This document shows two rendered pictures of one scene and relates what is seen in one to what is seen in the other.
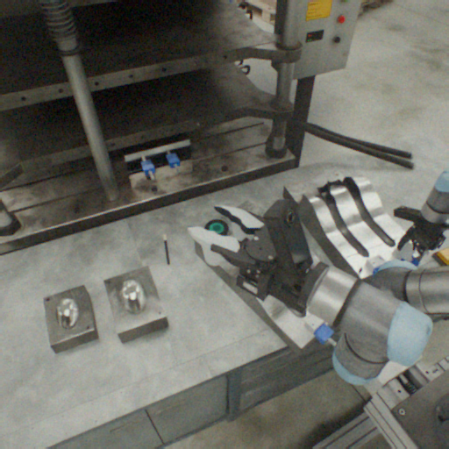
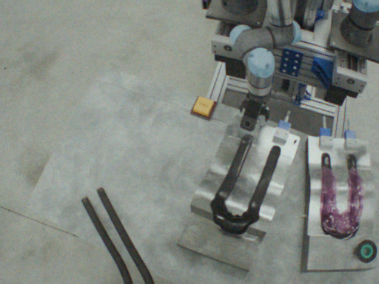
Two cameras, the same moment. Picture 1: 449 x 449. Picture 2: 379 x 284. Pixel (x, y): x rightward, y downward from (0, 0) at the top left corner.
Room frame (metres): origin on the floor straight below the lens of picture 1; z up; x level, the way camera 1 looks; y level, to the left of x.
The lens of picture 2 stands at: (1.28, -0.22, 2.09)
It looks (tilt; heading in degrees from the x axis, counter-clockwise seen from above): 65 degrees down; 237
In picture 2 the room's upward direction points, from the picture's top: 11 degrees counter-clockwise
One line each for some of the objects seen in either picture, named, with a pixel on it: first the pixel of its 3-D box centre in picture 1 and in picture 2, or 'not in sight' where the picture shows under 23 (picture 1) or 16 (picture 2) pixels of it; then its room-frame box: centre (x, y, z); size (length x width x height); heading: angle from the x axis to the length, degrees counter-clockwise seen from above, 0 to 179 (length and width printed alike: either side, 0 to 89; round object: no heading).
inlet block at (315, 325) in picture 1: (325, 336); (349, 134); (0.50, -0.29, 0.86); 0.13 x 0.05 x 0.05; 40
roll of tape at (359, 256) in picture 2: (217, 231); (365, 251); (0.84, 0.03, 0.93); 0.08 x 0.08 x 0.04
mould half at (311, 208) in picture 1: (348, 217); (242, 190); (0.96, -0.45, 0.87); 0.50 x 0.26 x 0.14; 23
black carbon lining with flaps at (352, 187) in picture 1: (352, 211); (247, 182); (0.94, -0.44, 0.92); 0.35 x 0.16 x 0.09; 23
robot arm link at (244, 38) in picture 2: not in sight; (251, 42); (0.69, -0.68, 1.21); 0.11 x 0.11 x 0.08; 66
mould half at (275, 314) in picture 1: (272, 268); (340, 202); (0.74, -0.15, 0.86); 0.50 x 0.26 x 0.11; 40
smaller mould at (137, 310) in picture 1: (135, 302); not in sight; (0.62, 0.28, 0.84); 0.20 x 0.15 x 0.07; 23
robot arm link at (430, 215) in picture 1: (437, 210); (258, 82); (0.75, -0.59, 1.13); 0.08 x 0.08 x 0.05
